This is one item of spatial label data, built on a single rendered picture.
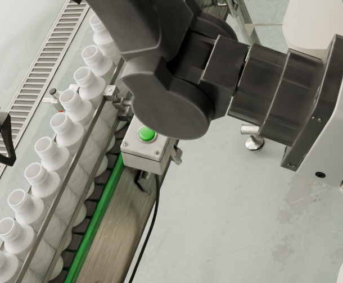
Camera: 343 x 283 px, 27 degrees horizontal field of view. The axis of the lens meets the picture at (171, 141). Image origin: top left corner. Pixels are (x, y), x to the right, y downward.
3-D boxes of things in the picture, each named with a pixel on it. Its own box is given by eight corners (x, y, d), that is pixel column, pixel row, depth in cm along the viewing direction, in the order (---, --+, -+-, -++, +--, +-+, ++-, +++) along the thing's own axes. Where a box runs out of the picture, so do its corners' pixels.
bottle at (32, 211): (49, 229, 141) (5, 186, 129) (76, 226, 139) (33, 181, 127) (44, 256, 138) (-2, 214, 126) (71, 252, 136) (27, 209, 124)
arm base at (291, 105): (354, 33, 62) (313, 104, 72) (267, 3, 62) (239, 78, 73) (333, 113, 58) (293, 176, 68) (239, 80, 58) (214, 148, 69)
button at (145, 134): (142, 127, 133) (141, 123, 131) (157, 131, 132) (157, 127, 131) (136, 140, 131) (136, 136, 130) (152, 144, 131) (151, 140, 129)
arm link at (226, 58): (251, 96, 62) (266, 51, 64) (141, 58, 62) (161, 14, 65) (230, 146, 70) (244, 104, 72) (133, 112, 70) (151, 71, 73)
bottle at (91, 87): (99, 131, 153) (63, 82, 141) (112, 109, 155) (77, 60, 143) (121, 136, 149) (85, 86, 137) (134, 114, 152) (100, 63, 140)
